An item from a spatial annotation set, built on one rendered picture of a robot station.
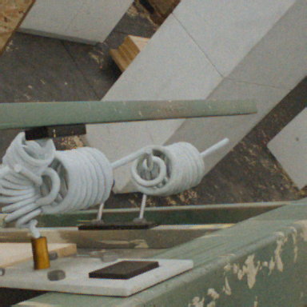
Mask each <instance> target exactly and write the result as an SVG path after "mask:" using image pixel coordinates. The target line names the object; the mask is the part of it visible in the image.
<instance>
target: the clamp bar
mask: <svg viewBox="0 0 307 307"><path fill-rule="evenodd" d="M78 135H86V125H84V124H81V125H68V126H43V127H38V128H33V129H28V130H25V132H22V133H20V134H18V136H17V137H16V138H15V139H14V140H13V141H12V142H11V144H10V147H9V148H8V150H7V151H6V155H5V157H3V158H2V164H1V165H0V169H1V168H5V167H6V166H9V168H10V171H11V173H10V174H9V175H7V176H5V177H2V178H0V193H1V194H3V196H1V197H0V202H1V203H5V204H6V203H14V202H16V203H14V204H11V205H8V206H5V207H3V208H2V212H3V213H9V212H11V211H14V212H13V213H11V214H9V216H8V217H6V218H5V219H6V222H7V223H14V222H16V225H15V227H16V228H17V229H25V228H28V230H29V231H30V232H31V233H32V235H33V236H34V237H33V238H31V239H30V243H31V249H32V255H33V260H30V261H27V262H23V263H21V264H18V265H14V266H11V267H10V266H9V267H6V268H3V267H0V307H10V306H12V305H15V304H17V303H22V302H24V301H27V300H29V299H32V298H33V297H37V296H41V295H43V294H46V293H49V292H51V291H58V292H67V293H84V294H94V295H104V296H121V297H128V296H129V295H131V294H133V293H136V292H138V291H140V290H141V289H146V288H149V287H150V286H151V285H155V284H157V283H158V282H161V281H163V280H165V279H169V278H171V277H173V276H175V275H178V274H179V273H181V272H184V271H186V270H187V269H192V268H193V262H192V261H191V260H153V259H118V254H117V253H115V252H111V253H104V254H102V255H101V256H100V258H75V257H58V252H57V251H50V252H49V250H48V244H47V238H46V237H41V235H40V233H39V232H38V230H37V229H36V227H35V226H36V224H37V223H38V221H37V219H31V218H33V217H36V216H37V215H38V214H40V213H41V212H42V211H43V209H42V207H40V208H38V207H39V206H38V205H37V203H36V202H35V201H36V199H37V197H38V198H40V197H39V195H38V187H36V186H34V184H33V183H34V182H33V181H31V180H30V179H28V178H27V177H24V176H22V175H21V174H20V173H18V172H16V171H15V170H14V167H15V166H16V165H17V164H19V165H22V166H24V167H26V168H27V169H28V170H30V171H32V172H33V173H35V174H37V176H39V177H41V175H42V172H43V171H44V169H45V168H46V167H47V166H48V165H49V164H50V163H51V162H52V161H53V160H54V157H55V150H56V148H55V146H54V143H53V141H52V140H51V139H54V138H67V137H73V136H78ZM22 144H24V145H27V146H24V145H22ZM27 154H29V155H30V157H29V156H28V155H27ZM12 167H13V168H12ZM6 179H7V180H9V181H7V180H6ZM8 188H9V189H8ZM15 210H16V211H15ZM29 219H30V220H29ZM28 220H29V221H28ZM119 261H158V262H159V268H156V269H153V270H150V271H148V272H145V273H142V274H141V275H138V276H136V277H133V278H131V279H129V280H124V281H123V280H108V279H93V278H89V272H91V271H95V270H98V269H101V268H104V267H106V266H108V265H112V264H114V263H116V262H119Z"/></svg>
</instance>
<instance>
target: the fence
mask: <svg viewBox="0 0 307 307"><path fill-rule="evenodd" d="M224 225H235V224H220V225H214V226H212V227H211V228H191V227H193V226H195V225H160V226H157V227H154V228H152V229H132V230H85V231H81V230H78V227H72V228H36V229H37V230H38V232H39V233H40V235H41V237H46V238H47V244H76V245H77V248H144V249H171V248H173V247H174V246H177V245H180V244H182V243H185V242H187V241H191V240H193V239H197V238H199V237H202V236H205V235H207V234H210V233H212V232H215V231H217V230H219V229H223V228H220V227H222V226H224ZM189 228H190V229H189ZM33 237H34V236H33V235H32V233H31V232H30V231H29V230H28V229H11V228H0V243H30V239H31V238H33Z"/></svg>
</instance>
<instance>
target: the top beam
mask: <svg viewBox="0 0 307 307"><path fill-rule="evenodd" d="M142 259H153V260H191V261H192V262H193V268H192V269H187V270H186V271H184V272H181V273H179V274H178V275H175V276H173V277H171V278H169V279H165V280H163V281H161V282H158V283H157V284H155V285H151V286H150V287H149V288H146V289H141V290H140V291H138V292H136V293H133V294H131V295H129V296H128V297H121V296H104V295H94V294H84V293H67V292H58V291H51V292H49V293H46V294H43V295H41V296H37V297H33V298H32V299H29V300H27V301H24V302H22V303H17V304H15V305H12V306H10V307H305V306H306V305H307V197H305V198H303V199H301V200H298V201H295V202H293V203H290V204H288V205H285V206H281V207H279V208H276V209H273V210H271V211H269V212H267V213H263V214H261V215H259V216H256V217H251V218H249V219H247V220H245V221H241V222H239V223H237V224H235V225H231V226H230V227H227V228H223V229H219V230H217V231H215V232H212V233H210V234H207V235H205V236H202V237H199V238H197V239H193V240H191V241H187V242H185V243H182V244H180V245H177V246H174V247H173V248H171V249H167V250H162V251H161V252H158V253H155V254H152V255H150V256H148V257H144V258H142Z"/></svg>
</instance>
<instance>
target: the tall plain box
mask: <svg viewBox="0 0 307 307"><path fill-rule="evenodd" d="M306 75H307V0H182V1H181V2H180V4H178V5H177V7H176V8H175V10H174V12H173V13H172V14H170V15H169V17H168V18H167V19H166V20H165V21H164V23H163V24H162V25H161V26H160V27H159V28H158V31H157V32H156V33H155V34H154V35H153V36H152V38H151V39H150V41H149V42H147V43H146V45H145V46H144V48H143V49H142V50H141V51H140V53H139V54H138V56H137V57H136V58H135V59H134V60H133V61H132V62H131V63H130V66H129V67H127V68H126V70H125V71H124V72H123V74H122V75H121V77H120V78H119V79H118V80H117V81H116V82H115V84H114V85H113V86H112V87H111V88H110V91H109V92H108V93H107V94H106V95H105V96H104V97H103V99H102V100H101V101H100V102H107V101H147V100H186V99H220V100H225V99H256V100H257V113H256V114H246V115H237V116H224V117H213V118H179V119H168V120H156V121H144V122H122V123H110V124H99V125H86V135H80V136H79V137H80V138H81V140H82V142H83V144H84V145H85V146H87V147H91V148H96V149H98V150H99V151H100V152H101V153H103V154H104V155H105V156H106V157H107V159H108V160H109V162H110V164H111V163H113V162H115V161H117V160H119V159H121V158H122V157H125V156H128V155H130V154H132V153H133V152H135V151H137V150H140V149H142V148H143V147H144V146H172V145H173V144H174V143H179V142H185V143H189V144H190V145H192V146H194V147H195V148H196V149H197V151H198V152H199V153H200V154H201V153H203V151H205V150H207V149H208V148H210V147H212V146H214V145H216V144H217V143H218V142H220V141H221V140H223V139H225V138H228V139H229V143H228V144H227V145H225V146H223V147H221V148H220V149H218V150H216V151H214V152H212V153H211V154H210V155H209V156H207V157H204V158H203V163H204V170H203V176H202V177H204V176H205V175H206V174H207V173H208V172H209V171H210V170H211V169H212V168H213V167H214V166H215V165H216V164H217V163H218V162H219V161H220V160H221V158H222V157H224V156H225V155H226V154H227V153H228V152H229V151H230V150H231V149H232V148H233V147H234V146H235V145H236V144H237V143H238V142H239V141H240V140H241V139H242V138H243V137H244V136H245V135H246V134H247V133H248V132H249V131H250V130H251V129H252V128H253V127H254V126H255V125H256V124H257V123H258V122H259V121H261V120H262V118H263V117H264V116H265V115H266V114H267V113H269V112H270V110H271V109H272V108H273V107H274V106H275V105H276V104H277V103H278V102H279V101H280V100H281V99H282V98H283V97H284V96H286V95H287V94H288V93H289V92H290V91H291V89H292V88H294V87H295V86H296V85H297V84H298V83H299V82H300V81H302V80H303V79H304V78H305V76H306ZM131 164H132V162H129V163H127V164H125V165H123V166H120V167H118V168H116V169H114V170H112V171H113V174H114V187H113V188H111V189H112V190H113V192H114V193H132V192H140V191H138V189H137V188H136V187H135V186H134V184H133V183H132V177H131V172H130V167H131Z"/></svg>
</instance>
